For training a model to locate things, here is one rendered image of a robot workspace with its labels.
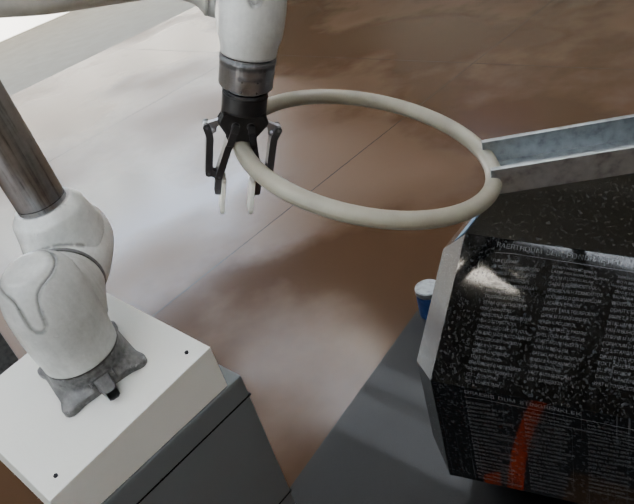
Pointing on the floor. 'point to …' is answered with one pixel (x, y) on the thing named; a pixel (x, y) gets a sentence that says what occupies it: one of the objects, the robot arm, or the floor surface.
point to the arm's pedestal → (212, 459)
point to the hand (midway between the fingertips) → (236, 194)
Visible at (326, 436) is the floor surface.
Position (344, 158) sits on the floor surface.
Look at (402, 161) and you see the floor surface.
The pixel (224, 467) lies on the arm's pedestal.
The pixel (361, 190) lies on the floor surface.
